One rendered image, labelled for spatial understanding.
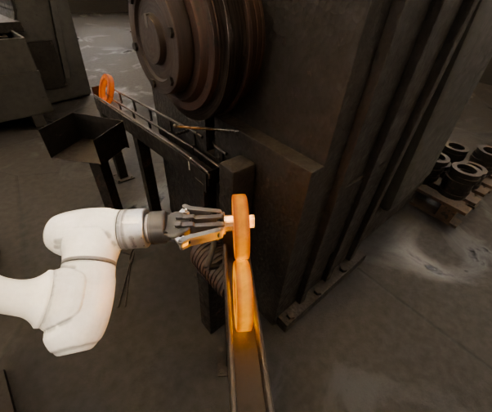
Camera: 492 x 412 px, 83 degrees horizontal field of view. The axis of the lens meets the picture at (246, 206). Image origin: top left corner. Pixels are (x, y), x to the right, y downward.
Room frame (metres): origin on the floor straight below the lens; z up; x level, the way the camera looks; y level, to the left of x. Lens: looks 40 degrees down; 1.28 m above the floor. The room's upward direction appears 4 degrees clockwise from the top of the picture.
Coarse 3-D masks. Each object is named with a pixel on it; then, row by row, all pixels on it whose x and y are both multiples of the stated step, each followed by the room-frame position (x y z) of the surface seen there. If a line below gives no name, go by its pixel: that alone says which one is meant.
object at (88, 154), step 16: (48, 128) 1.08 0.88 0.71; (64, 128) 1.15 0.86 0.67; (80, 128) 1.23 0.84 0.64; (96, 128) 1.21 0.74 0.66; (112, 128) 1.10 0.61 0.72; (48, 144) 1.05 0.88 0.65; (64, 144) 1.12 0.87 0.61; (80, 144) 1.17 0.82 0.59; (96, 144) 0.99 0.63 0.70; (112, 144) 1.08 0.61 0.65; (80, 160) 1.01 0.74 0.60; (96, 160) 1.01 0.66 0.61; (96, 176) 1.08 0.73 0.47; (112, 176) 1.12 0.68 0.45; (112, 192) 1.09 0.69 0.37
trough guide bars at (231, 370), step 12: (228, 276) 0.41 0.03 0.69; (252, 276) 0.42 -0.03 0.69; (228, 288) 0.38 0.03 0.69; (228, 300) 0.34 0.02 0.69; (228, 312) 0.31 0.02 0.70; (228, 324) 0.28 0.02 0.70; (228, 336) 0.26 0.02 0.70; (228, 348) 0.23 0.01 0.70; (264, 348) 0.24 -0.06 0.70; (228, 360) 0.21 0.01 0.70; (264, 360) 0.21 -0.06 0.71; (228, 372) 0.20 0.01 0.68; (264, 372) 0.19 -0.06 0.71; (264, 384) 0.17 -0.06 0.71; (264, 396) 0.16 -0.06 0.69
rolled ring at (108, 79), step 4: (104, 76) 1.77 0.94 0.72; (108, 76) 1.74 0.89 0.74; (104, 80) 1.78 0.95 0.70; (108, 80) 1.71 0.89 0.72; (112, 80) 1.73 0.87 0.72; (100, 84) 1.79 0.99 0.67; (104, 84) 1.80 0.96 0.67; (108, 84) 1.70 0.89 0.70; (112, 84) 1.71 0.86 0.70; (100, 88) 1.78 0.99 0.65; (104, 88) 1.79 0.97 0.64; (108, 88) 1.69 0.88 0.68; (112, 88) 1.69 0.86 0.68; (100, 92) 1.77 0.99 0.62; (104, 92) 1.78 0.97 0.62; (108, 92) 1.67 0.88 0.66; (112, 92) 1.68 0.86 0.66; (100, 96) 1.75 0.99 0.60; (104, 96) 1.76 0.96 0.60; (108, 96) 1.67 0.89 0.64; (112, 96) 1.68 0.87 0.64; (108, 100) 1.67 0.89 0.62; (112, 100) 1.68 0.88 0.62
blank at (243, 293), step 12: (240, 264) 0.37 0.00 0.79; (240, 276) 0.34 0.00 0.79; (240, 288) 0.32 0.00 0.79; (252, 288) 0.32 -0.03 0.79; (240, 300) 0.30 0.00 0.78; (252, 300) 0.30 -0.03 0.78; (240, 312) 0.28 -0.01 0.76; (252, 312) 0.28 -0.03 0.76; (240, 324) 0.27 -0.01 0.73; (252, 324) 0.27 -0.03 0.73
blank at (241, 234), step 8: (232, 200) 0.47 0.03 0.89; (240, 200) 0.47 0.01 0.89; (232, 208) 0.48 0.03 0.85; (240, 208) 0.44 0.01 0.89; (240, 216) 0.43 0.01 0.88; (248, 216) 0.43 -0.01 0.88; (240, 224) 0.41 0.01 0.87; (248, 224) 0.41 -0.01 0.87; (240, 232) 0.40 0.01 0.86; (248, 232) 0.40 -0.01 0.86; (240, 240) 0.39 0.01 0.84; (248, 240) 0.39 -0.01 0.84; (240, 248) 0.39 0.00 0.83; (248, 248) 0.39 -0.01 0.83; (240, 256) 0.39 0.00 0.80; (248, 256) 0.39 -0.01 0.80
